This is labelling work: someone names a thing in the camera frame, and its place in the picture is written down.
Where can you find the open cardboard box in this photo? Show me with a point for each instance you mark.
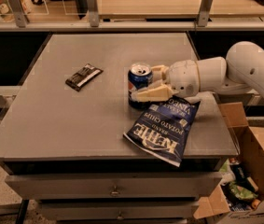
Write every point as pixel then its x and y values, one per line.
pixel 251 142

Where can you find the green snack bag in box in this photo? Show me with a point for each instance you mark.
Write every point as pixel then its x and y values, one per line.
pixel 241 193

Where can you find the left metal bracket post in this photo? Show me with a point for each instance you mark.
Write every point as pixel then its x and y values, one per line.
pixel 18 12

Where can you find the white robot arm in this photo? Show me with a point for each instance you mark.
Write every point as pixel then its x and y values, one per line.
pixel 240 71

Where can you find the right metal bracket post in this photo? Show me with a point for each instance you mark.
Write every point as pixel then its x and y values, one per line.
pixel 204 13

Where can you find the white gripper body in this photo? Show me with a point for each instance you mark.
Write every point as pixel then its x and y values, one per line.
pixel 183 76

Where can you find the lower grey drawer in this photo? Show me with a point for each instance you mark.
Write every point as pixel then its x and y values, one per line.
pixel 117 210

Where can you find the dark snack bar wrapper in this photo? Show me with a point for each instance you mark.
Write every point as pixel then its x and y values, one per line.
pixel 83 76

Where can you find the blue kettle chip bag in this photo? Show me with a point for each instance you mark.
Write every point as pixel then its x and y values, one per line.
pixel 162 130

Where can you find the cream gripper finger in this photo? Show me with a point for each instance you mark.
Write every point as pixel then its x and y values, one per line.
pixel 159 72
pixel 158 94

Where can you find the upper grey drawer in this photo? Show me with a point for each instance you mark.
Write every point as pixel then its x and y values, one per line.
pixel 114 185

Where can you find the middle metal bracket post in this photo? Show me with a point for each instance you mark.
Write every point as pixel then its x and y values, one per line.
pixel 94 19

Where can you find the grey drawer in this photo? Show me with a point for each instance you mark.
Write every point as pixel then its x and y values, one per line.
pixel 114 185
pixel 117 210

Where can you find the metal bracket post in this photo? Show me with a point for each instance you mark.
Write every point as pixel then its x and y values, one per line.
pixel 204 13
pixel 94 19
pixel 18 12

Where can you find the blue pepsi can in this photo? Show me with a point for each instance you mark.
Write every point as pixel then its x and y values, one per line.
pixel 139 76

